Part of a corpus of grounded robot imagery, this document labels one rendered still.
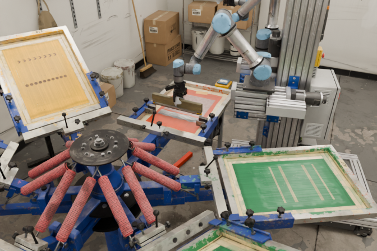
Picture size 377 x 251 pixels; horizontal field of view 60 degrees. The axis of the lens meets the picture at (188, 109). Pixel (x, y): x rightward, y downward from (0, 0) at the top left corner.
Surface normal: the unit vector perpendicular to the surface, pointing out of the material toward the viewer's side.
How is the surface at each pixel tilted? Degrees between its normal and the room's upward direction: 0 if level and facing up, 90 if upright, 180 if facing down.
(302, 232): 0
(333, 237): 0
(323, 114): 90
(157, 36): 90
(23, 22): 90
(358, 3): 90
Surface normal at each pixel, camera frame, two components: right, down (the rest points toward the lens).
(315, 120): -0.21, 0.51
